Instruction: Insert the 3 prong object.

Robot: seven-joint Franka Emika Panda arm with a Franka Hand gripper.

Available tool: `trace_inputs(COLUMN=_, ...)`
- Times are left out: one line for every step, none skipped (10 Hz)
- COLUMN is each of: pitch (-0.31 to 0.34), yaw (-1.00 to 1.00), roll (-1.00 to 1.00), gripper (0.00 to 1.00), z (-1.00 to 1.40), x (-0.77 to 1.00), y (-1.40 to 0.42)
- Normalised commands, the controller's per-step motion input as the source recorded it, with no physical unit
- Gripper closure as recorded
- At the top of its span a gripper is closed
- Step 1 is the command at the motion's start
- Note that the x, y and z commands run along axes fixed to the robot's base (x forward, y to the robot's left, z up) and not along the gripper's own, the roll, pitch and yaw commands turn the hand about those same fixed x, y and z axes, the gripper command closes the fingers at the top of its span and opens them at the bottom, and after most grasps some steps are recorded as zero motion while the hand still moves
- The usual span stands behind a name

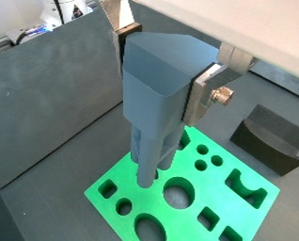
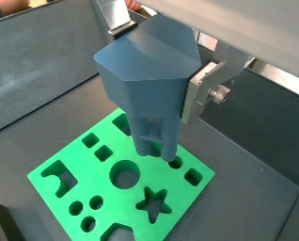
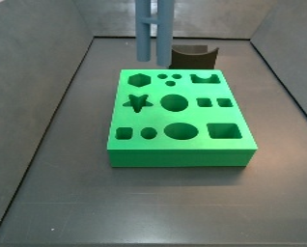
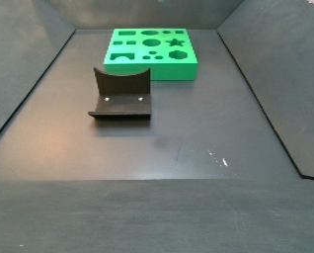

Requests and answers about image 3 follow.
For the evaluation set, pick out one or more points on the blue three prong object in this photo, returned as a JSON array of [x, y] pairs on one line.
[[145, 20]]

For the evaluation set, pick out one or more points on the dark curved block piece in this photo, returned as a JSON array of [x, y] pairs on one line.
[[193, 57]]

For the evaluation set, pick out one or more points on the green shape sorting block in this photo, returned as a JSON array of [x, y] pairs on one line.
[[177, 119]]

